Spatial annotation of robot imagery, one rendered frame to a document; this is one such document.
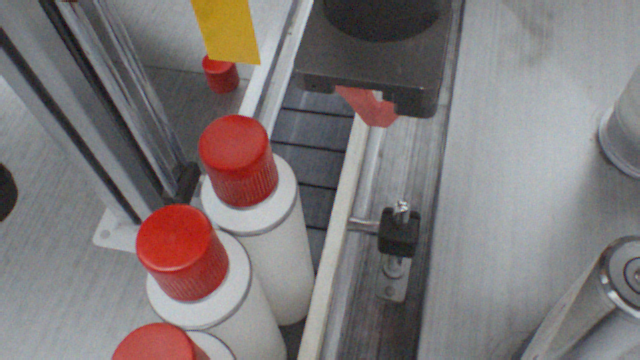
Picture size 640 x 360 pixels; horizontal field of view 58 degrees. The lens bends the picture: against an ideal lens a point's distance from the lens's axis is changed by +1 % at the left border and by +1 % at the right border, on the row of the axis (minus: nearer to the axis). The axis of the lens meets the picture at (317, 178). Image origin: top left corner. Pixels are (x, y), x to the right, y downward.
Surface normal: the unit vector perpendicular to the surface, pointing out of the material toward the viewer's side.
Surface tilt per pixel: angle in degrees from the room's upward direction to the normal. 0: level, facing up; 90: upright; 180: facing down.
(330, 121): 0
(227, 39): 90
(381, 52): 0
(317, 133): 0
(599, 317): 90
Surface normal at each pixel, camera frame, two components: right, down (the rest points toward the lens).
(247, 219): 0.02, 0.18
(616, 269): -0.07, -0.52
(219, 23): -0.22, 0.84
